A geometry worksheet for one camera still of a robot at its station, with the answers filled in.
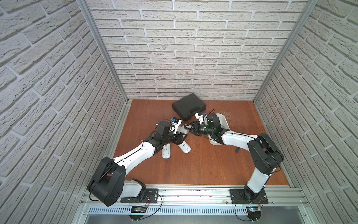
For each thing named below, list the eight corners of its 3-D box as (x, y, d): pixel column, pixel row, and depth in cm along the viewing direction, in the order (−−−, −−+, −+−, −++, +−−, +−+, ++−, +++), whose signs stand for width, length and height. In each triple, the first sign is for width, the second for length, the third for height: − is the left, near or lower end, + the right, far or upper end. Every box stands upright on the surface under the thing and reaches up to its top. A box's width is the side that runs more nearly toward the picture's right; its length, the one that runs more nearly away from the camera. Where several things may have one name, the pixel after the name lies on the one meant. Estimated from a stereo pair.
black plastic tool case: (184, 122, 106) (184, 118, 102) (170, 107, 116) (169, 102, 112) (206, 109, 115) (207, 105, 111) (191, 95, 126) (192, 91, 122)
